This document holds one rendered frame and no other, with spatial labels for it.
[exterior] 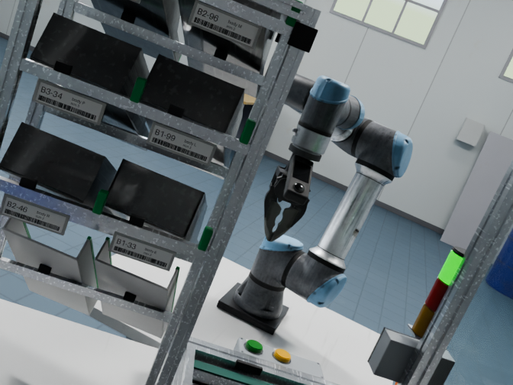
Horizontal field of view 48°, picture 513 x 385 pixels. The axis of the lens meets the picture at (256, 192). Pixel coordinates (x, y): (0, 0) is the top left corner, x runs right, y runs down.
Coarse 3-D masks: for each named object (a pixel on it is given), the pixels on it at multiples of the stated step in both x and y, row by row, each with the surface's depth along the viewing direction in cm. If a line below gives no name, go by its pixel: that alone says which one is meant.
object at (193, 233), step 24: (120, 168) 84; (144, 168) 84; (120, 192) 83; (144, 192) 84; (168, 192) 84; (192, 192) 84; (120, 216) 90; (144, 216) 83; (168, 216) 83; (192, 216) 83; (192, 240) 94
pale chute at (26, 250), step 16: (16, 224) 95; (16, 240) 93; (32, 240) 91; (16, 256) 100; (32, 256) 96; (48, 256) 94; (64, 256) 91; (80, 256) 91; (64, 272) 97; (80, 272) 95; (32, 288) 113; (48, 288) 109; (64, 304) 114; (80, 304) 110
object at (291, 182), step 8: (296, 160) 118; (304, 160) 119; (296, 168) 117; (304, 168) 118; (312, 168) 119; (288, 176) 116; (296, 176) 115; (304, 176) 116; (288, 184) 113; (296, 184) 113; (304, 184) 115; (288, 192) 112; (296, 192) 112; (304, 192) 113; (296, 200) 113; (304, 200) 113
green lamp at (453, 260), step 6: (450, 252) 93; (450, 258) 92; (456, 258) 91; (462, 258) 91; (444, 264) 93; (450, 264) 92; (456, 264) 91; (444, 270) 93; (450, 270) 92; (456, 270) 91; (438, 276) 94; (444, 276) 92; (450, 276) 91; (444, 282) 92
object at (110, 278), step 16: (96, 256) 93; (96, 272) 97; (112, 272) 95; (128, 272) 93; (176, 272) 94; (112, 288) 101; (128, 288) 98; (144, 288) 95; (160, 288) 93; (160, 304) 99; (128, 320) 114; (144, 320) 110; (160, 320) 107; (160, 336) 115
